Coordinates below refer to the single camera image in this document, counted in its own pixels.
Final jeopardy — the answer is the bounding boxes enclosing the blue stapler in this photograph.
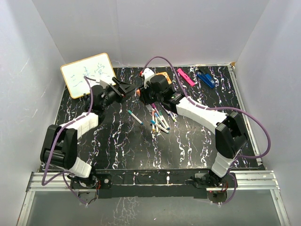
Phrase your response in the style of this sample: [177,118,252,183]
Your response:
[196,70,215,89]

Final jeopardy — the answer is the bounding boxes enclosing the pink utility knife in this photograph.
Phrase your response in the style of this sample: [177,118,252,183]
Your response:
[177,68,195,86]

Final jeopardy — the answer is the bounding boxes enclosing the small whiteboard with writing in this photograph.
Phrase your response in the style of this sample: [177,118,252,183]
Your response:
[61,53,116,99]

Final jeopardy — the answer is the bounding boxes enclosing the light blue cap marker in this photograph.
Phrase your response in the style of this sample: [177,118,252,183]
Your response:
[151,120,170,134]

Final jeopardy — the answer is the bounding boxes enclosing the black mounting base bar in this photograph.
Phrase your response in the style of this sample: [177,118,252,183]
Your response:
[71,169,238,199]

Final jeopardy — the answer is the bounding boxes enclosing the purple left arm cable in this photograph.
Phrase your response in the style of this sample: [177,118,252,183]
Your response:
[41,75,99,205]

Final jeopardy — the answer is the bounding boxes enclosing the teal cap white marker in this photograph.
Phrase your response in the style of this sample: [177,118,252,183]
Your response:
[128,110,143,125]

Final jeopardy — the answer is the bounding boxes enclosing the orange spiral notebook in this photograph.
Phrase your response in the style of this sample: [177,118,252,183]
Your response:
[156,72,172,85]

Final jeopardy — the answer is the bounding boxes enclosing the orange highlighter marker body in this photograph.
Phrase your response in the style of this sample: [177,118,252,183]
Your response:
[136,89,141,97]

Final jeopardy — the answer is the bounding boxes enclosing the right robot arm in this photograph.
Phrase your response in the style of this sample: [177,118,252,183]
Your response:
[138,72,248,187]

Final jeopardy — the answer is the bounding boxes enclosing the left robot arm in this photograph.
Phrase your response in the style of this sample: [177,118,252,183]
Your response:
[40,76,135,188]

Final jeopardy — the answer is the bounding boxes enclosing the aluminium frame rail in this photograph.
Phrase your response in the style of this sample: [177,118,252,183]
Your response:
[26,170,280,192]

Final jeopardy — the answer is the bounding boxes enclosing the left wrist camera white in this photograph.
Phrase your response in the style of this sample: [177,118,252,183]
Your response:
[99,78,115,88]

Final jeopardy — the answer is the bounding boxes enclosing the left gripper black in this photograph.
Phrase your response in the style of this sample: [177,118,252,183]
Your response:
[101,78,136,109]

